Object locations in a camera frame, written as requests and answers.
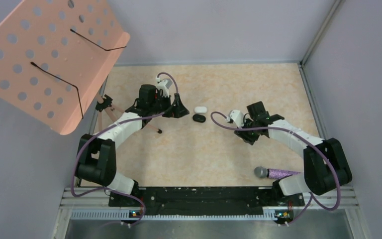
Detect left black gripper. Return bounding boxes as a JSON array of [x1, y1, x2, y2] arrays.
[[149, 93, 189, 118]]

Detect white oval charging case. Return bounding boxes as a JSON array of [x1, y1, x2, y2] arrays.
[[193, 106, 208, 115]]

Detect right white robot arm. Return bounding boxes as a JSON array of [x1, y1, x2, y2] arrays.
[[220, 102, 353, 205]]

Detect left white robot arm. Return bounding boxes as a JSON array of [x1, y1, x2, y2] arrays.
[[74, 84, 190, 206]]

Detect purple glitter microphone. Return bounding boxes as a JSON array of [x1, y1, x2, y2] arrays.
[[254, 166, 299, 180]]

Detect pink perforated music stand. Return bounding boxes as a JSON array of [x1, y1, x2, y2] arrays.
[[0, 0, 130, 135]]

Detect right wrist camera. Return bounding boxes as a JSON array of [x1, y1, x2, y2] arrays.
[[227, 110, 245, 128]]

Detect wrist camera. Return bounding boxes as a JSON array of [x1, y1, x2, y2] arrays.
[[227, 110, 245, 128], [155, 77, 173, 98]]

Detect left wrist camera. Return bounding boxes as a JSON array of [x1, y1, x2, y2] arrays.
[[155, 77, 173, 98]]

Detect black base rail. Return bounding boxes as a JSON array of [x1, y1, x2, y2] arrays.
[[108, 186, 305, 216]]

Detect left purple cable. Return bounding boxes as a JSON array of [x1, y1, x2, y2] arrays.
[[71, 72, 179, 228]]

